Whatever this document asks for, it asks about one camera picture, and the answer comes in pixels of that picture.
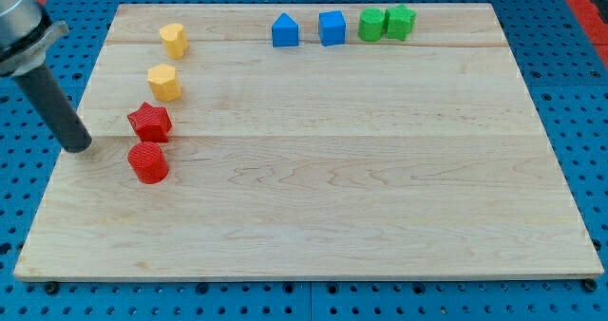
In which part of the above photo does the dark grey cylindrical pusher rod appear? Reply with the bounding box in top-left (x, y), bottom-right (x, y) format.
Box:
top-left (12, 63), bottom-right (92, 153)

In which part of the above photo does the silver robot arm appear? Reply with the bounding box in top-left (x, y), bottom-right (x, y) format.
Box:
top-left (1, 0), bottom-right (92, 153)

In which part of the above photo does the red star block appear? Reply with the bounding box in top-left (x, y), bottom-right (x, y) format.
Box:
top-left (127, 103), bottom-right (172, 142)

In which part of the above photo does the green star block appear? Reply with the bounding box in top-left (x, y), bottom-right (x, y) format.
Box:
top-left (385, 4), bottom-right (417, 41)

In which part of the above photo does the yellow hexagon block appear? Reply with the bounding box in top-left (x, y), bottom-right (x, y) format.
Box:
top-left (147, 64), bottom-right (182, 103)

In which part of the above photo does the red cylinder block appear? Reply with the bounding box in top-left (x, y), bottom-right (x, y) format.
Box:
top-left (127, 142), bottom-right (169, 184)

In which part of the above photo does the yellow heart block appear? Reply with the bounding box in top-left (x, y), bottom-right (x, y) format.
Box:
top-left (159, 23), bottom-right (189, 59)

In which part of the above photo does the light wooden board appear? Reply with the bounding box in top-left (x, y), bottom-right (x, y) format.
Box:
top-left (14, 3), bottom-right (604, 282)

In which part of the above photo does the blue house-shaped block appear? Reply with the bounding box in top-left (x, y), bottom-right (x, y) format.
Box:
top-left (272, 12), bottom-right (299, 47)

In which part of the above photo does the blue cube block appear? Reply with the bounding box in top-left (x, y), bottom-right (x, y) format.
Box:
top-left (318, 10), bottom-right (347, 47)

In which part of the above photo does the green cylinder block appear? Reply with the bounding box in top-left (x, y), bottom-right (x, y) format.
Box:
top-left (358, 8), bottom-right (385, 42)

